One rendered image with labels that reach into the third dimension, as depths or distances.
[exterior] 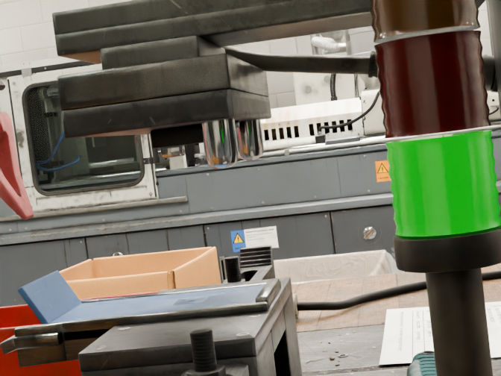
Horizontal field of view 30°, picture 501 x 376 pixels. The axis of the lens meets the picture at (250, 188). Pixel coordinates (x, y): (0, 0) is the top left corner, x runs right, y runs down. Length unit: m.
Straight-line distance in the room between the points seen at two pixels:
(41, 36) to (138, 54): 7.14
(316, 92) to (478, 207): 5.36
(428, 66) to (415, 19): 0.02
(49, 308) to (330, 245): 4.51
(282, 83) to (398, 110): 6.73
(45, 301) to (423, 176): 0.37
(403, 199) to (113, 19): 0.29
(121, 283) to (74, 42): 2.35
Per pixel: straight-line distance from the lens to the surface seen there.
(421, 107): 0.33
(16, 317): 0.93
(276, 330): 0.60
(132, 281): 2.90
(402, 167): 0.33
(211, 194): 5.20
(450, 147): 0.33
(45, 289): 0.65
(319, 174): 5.09
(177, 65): 0.53
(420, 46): 0.33
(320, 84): 5.68
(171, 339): 0.53
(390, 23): 0.33
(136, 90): 0.54
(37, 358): 0.62
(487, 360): 0.35
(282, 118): 5.39
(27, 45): 7.74
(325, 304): 0.97
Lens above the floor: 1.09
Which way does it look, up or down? 3 degrees down
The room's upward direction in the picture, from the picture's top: 7 degrees counter-clockwise
